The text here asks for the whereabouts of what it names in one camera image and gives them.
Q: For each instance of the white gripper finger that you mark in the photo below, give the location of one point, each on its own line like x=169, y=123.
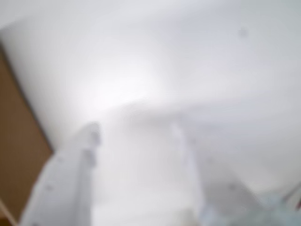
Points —
x=211, y=188
x=63, y=181

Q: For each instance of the brown cardboard box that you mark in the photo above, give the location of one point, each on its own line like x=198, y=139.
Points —
x=18, y=122

